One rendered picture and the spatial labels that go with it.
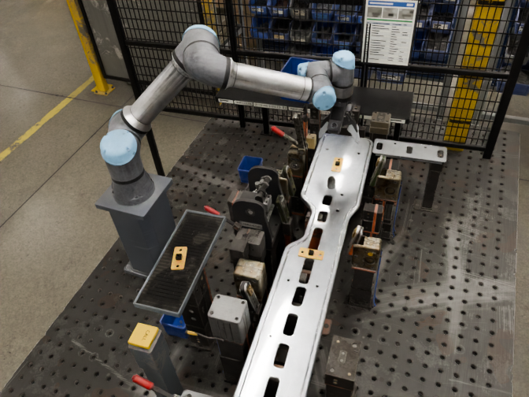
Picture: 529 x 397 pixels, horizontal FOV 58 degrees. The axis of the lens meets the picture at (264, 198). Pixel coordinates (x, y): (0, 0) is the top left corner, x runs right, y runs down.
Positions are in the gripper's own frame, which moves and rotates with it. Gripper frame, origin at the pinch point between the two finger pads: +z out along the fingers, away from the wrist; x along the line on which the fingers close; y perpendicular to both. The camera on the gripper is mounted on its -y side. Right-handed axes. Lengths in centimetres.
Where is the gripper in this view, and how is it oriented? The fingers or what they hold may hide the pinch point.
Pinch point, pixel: (338, 142)
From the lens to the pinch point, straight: 187.8
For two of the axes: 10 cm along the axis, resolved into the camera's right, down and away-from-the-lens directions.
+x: -9.6, -1.6, 2.5
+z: 0.6, 7.2, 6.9
